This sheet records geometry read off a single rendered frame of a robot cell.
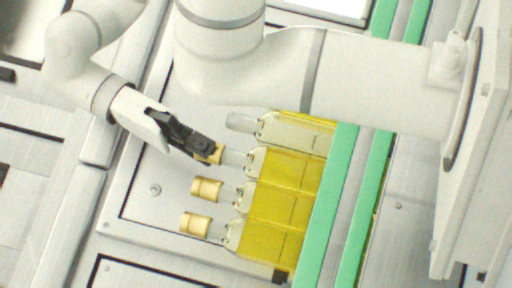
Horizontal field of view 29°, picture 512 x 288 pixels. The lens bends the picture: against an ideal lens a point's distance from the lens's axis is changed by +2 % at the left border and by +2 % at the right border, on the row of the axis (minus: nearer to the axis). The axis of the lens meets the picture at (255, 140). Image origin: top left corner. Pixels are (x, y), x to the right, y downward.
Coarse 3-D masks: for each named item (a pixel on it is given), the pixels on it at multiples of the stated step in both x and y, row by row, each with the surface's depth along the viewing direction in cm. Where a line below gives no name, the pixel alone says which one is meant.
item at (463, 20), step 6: (462, 0) 147; (468, 0) 126; (474, 0) 126; (462, 6) 146; (468, 6) 127; (474, 6) 129; (462, 12) 130; (468, 12) 129; (462, 18) 131; (468, 18) 133; (456, 24) 146; (462, 24) 133; (468, 24) 134; (462, 30) 134; (462, 36) 138
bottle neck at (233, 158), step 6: (228, 150) 153; (234, 150) 153; (222, 156) 153; (228, 156) 153; (234, 156) 152; (240, 156) 152; (222, 162) 153; (228, 162) 153; (234, 162) 153; (240, 162) 152; (240, 168) 153
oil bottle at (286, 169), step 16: (256, 160) 151; (272, 160) 150; (288, 160) 150; (304, 160) 150; (320, 160) 150; (256, 176) 150; (272, 176) 150; (288, 176) 150; (304, 176) 149; (320, 176) 149; (304, 192) 150
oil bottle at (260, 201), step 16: (240, 192) 150; (256, 192) 149; (272, 192) 149; (288, 192) 149; (240, 208) 149; (256, 208) 148; (272, 208) 148; (288, 208) 148; (304, 208) 148; (272, 224) 149; (288, 224) 148; (304, 224) 147; (368, 240) 146
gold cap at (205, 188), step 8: (200, 176) 152; (192, 184) 151; (200, 184) 151; (208, 184) 151; (216, 184) 151; (192, 192) 152; (200, 192) 151; (208, 192) 151; (216, 192) 151; (208, 200) 152; (216, 200) 151
